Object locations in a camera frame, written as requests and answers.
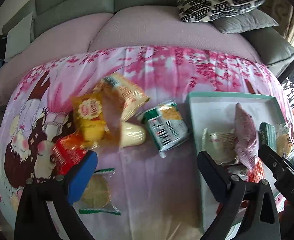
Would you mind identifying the black white patterned pillow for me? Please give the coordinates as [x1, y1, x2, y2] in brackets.
[177, 0, 268, 23]

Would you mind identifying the beige orange snack packet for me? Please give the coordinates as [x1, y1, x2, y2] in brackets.
[94, 74, 150, 120]

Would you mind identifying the small red snack packet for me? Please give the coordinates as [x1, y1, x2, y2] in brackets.
[52, 134, 88, 175]

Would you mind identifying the brown patterned curtain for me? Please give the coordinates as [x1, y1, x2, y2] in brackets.
[267, 0, 294, 43]

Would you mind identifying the pink sofa cover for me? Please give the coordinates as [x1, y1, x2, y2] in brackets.
[0, 6, 260, 109]

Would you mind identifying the yellow cake packet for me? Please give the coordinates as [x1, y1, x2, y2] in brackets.
[72, 92, 107, 148]

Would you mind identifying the round cracker clear packet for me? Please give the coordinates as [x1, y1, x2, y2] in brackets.
[79, 168, 121, 215]

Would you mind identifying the small white panda packet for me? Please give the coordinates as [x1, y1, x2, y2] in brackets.
[228, 164, 249, 178]

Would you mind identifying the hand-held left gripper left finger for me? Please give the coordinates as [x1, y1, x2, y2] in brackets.
[14, 150, 98, 240]

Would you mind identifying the dark green snack packet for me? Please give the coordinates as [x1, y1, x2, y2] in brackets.
[259, 122, 278, 150]

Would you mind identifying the long red patterned packet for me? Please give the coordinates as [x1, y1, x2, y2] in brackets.
[247, 160, 265, 183]

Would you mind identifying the white cream snack packet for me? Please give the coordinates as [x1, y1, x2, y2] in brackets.
[202, 127, 239, 164]

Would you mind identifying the grey green sofa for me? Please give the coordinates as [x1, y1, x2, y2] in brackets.
[2, 0, 294, 78]

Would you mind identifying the pale yellow bun packet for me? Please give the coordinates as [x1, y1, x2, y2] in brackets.
[118, 121, 146, 147]

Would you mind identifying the grey pillow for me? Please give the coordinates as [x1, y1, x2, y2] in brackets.
[212, 11, 280, 34]

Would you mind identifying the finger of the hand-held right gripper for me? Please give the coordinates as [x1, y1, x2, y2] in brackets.
[258, 144, 294, 181]

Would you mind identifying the pink printed blanket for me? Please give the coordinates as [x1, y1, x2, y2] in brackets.
[0, 45, 294, 240]

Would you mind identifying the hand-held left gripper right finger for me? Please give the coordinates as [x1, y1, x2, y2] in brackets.
[197, 151, 282, 240]

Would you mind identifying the clear bun packet yellow label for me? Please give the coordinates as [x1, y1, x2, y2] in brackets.
[276, 124, 294, 157]

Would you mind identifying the pink snack packet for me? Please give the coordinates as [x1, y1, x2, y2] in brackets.
[233, 103, 260, 169]

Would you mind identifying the teal cardboard box tray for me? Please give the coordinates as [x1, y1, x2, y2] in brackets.
[186, 92, 291, 240]

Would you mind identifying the green white snack packet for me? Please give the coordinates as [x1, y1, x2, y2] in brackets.
[140, 101, 189, 158]

